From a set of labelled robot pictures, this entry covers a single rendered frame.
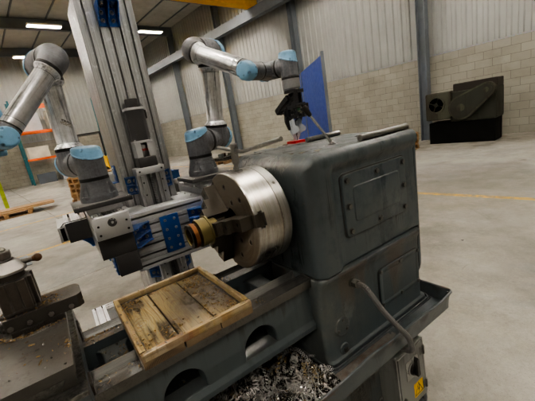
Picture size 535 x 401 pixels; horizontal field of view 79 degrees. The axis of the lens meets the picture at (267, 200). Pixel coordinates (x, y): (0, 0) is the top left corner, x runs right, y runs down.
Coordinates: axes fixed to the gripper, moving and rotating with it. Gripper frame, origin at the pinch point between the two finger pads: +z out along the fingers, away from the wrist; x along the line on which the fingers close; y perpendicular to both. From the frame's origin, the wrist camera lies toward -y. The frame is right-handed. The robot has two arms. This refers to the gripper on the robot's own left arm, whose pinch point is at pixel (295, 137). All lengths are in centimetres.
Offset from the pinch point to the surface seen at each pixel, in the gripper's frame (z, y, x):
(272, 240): 25, 37, -45
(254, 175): 6, 30, -43
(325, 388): 72, 48, -43
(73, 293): 26, 17, -96
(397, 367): 87, 48, -7
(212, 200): 12, 19, -53
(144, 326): 39, 25, -83
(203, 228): 18, 26, -61
